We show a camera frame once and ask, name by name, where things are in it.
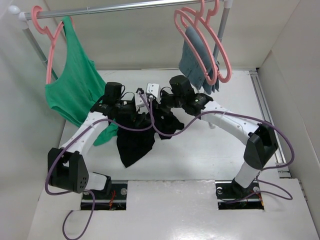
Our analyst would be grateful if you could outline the aluminium rail right side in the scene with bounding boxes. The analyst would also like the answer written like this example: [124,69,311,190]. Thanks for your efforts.
[249,70,292,179]

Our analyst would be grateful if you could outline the blue denim garment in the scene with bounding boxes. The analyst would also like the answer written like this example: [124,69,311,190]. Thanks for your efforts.
[178,26,220,95]

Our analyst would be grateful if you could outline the black t shirt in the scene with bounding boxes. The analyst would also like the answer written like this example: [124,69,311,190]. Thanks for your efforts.
[116,103,185,168]

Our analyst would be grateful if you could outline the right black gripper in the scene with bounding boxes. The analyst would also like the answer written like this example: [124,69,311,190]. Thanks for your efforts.
[151,90,184,114]

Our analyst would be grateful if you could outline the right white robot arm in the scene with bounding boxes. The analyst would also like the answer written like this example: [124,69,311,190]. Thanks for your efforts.
[150,75,279,197]

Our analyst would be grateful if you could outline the pink hanger with tank top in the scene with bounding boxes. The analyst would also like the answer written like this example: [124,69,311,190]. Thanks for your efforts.
[30,5,76,85]

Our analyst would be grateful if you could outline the purple cable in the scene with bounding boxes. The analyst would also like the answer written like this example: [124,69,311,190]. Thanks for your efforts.
[149,96,296,205]
[44,92,154,240]

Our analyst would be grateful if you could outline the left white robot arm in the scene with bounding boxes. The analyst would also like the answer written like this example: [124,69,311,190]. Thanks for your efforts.
[44,82,148,199]

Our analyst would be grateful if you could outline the metal clothes rack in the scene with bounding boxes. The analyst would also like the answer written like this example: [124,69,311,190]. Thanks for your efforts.
[7,0,235,130]

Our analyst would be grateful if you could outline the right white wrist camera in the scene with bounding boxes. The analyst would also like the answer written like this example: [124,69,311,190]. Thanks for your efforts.
[145,83,161,99]

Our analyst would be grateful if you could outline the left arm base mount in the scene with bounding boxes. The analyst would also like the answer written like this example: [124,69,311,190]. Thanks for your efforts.
[92,180,128,211]

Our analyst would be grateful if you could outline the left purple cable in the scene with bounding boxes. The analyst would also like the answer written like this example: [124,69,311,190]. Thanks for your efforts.
[44,92,154,240]

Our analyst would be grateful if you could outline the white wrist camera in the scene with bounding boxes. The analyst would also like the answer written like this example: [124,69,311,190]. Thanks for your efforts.
[145,83,161,99]
[134,87,146,111]

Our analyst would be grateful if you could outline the pink hanger with denim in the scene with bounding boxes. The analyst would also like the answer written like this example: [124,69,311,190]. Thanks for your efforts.
[181,0,233,83]

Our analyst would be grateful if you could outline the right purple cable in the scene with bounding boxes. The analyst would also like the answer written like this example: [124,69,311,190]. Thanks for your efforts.
[149,96,296,205]

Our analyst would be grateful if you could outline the green tank top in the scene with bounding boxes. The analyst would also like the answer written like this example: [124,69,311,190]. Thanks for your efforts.
[44,16,120,147]

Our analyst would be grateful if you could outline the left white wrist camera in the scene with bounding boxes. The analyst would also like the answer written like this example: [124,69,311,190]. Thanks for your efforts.
[134,87,146,111]

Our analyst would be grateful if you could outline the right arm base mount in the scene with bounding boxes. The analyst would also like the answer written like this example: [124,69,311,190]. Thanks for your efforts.
[215,180,264,210]

